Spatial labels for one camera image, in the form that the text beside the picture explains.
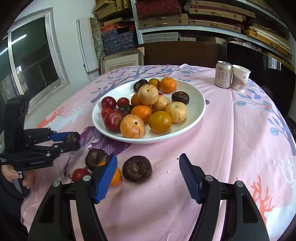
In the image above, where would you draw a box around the orange kumquat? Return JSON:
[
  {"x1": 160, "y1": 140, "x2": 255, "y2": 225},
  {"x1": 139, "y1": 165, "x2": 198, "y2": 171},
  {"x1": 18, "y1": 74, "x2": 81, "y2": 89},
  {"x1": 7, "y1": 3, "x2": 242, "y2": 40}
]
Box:
[{"x1": 97, "y1": 162, "x2": 121, "y2": 187}]

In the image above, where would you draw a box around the red cherry tomato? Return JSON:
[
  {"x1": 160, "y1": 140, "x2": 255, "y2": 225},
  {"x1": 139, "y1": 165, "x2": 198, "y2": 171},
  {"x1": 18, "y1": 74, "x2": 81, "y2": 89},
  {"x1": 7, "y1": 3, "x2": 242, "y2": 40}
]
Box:
[{"x1": 117, "y1": 97, "x2": 130, "y2": 108}]

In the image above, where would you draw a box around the metal storage shelf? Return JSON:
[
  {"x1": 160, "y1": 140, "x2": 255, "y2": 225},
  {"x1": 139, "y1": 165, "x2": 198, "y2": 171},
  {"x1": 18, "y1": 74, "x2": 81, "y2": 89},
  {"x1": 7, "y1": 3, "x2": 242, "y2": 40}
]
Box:
[{"x1": 131, "y1": 1, "x2": 294, "y2": 64}]

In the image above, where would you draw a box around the dark red plum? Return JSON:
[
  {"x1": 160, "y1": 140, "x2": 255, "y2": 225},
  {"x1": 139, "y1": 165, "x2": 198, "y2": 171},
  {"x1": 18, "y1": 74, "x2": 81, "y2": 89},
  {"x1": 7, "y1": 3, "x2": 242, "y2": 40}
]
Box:
[{"x1": 104, "y1": 110, "x2": 124, "y2": 132}]

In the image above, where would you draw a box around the person's left hand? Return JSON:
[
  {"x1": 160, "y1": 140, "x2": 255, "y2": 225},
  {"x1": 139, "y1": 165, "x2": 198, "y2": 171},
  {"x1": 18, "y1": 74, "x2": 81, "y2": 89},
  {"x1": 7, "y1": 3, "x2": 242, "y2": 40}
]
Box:
[{"x1": 1, "y1": 165, "x2": 36, "y2": 189}]

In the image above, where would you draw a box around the cardboard box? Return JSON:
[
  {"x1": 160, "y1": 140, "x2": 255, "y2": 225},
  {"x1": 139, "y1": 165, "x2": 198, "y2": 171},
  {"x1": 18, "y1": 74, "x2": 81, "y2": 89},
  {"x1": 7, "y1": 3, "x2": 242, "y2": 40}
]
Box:
[{"x1": 100, "y1": 47, "x2": 145, "y2": 74}]

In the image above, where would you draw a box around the white oval plate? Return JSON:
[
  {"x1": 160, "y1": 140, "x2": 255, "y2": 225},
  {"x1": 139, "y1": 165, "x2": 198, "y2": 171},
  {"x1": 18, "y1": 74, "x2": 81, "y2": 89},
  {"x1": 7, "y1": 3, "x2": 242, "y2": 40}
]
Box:
[{"x1": 92, "y1": 78, "x2": 206, "y2": 144}]

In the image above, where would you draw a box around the small orange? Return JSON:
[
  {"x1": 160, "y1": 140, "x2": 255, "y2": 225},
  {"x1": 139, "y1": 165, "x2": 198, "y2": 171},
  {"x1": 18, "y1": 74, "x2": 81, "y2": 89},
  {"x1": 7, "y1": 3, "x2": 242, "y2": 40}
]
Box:
[{"x1": 148, "y1": 78, "x2": 161, "y2": 90}]

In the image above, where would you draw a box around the dark water chestnut top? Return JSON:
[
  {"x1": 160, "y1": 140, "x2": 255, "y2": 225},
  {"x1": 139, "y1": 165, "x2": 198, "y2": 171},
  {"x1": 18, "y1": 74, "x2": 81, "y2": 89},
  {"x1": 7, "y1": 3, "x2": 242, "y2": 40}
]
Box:
[{"x1": 171, "y1": 91, "x2": 190, "y2": 105}]

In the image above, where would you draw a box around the large dark water chestnut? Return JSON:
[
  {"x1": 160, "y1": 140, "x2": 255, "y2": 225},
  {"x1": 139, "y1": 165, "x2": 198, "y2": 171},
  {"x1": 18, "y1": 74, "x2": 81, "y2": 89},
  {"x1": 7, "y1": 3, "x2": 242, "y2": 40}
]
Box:
[{"x1": 133, "y1": 79, "x2": 148, "y2": 93}]

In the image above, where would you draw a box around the large orange mandarin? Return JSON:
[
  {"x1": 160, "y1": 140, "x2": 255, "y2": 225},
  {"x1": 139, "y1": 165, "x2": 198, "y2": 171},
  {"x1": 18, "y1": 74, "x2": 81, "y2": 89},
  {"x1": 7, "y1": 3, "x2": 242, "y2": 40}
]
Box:
[{"x1": 159, "y1": 77, "x2": 177, "y2": 93}]

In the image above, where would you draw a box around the orange-yellow passion fruit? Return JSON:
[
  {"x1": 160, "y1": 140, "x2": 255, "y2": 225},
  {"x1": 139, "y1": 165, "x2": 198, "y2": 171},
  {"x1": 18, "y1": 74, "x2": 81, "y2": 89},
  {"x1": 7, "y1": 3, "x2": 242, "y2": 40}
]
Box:
[{"x1": 120, "y1": 114, "x2": 145, "y2": 138}]

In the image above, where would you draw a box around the pale yellow fruit front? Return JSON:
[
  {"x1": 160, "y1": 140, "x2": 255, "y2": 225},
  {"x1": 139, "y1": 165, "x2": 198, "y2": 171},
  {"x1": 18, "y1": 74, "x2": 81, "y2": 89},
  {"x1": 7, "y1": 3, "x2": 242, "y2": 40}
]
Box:
[{"x1": 165, "y1": 101, "x2": 187, "y2": 123}]

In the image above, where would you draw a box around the striped yellow melon fruit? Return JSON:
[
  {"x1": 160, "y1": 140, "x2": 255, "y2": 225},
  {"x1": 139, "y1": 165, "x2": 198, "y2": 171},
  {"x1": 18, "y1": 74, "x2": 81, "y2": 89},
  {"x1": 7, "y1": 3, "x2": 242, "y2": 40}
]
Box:
[{"x1": 137, "y1": 84, "x2": 159, "y2": 105}]

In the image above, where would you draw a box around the white paper cup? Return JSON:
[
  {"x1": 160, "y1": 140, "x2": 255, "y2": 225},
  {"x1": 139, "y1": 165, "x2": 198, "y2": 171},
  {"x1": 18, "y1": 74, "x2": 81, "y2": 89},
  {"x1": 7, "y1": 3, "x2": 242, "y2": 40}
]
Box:
[{"x1": 231, "y1": 65, "x2": 251, "y2": 93}]

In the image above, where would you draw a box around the small orange mandarin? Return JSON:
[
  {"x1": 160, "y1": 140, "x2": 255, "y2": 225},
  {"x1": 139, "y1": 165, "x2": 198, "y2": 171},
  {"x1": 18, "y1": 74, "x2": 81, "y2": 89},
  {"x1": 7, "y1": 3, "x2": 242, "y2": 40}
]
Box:
[{"x1": 130, "y1": 105, "x2": 152, "y2": 123}]

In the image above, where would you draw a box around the window frame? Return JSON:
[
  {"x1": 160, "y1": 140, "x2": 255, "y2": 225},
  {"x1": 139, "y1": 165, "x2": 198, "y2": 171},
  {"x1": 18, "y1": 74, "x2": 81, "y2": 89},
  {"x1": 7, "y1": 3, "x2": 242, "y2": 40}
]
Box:
[{"x1": 1, "y1": 8, "x2": 69, "y2": 108}]

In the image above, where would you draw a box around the pink deer tablecloth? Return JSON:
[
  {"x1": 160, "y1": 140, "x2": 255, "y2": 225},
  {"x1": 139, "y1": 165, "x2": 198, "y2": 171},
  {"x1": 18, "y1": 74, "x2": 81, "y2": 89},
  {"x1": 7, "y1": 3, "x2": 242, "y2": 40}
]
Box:
[{"x1": 21, "y1": 64, "x2": 295, "y2": 240}]

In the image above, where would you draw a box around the dark cabinet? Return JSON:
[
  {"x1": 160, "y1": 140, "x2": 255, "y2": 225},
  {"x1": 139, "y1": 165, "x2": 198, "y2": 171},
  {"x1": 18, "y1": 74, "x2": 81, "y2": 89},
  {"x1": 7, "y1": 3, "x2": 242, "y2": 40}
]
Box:
[{"x1": 141, "y1": 41, "x2": 295, "y2": 116}]

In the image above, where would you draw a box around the pink drink can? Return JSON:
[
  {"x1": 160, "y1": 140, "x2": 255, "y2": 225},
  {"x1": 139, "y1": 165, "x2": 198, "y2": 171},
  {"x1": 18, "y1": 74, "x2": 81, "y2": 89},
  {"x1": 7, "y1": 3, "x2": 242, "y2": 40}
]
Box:
[{"x1": 214, "y1": 61, "x2": 233, "y2": 89}]

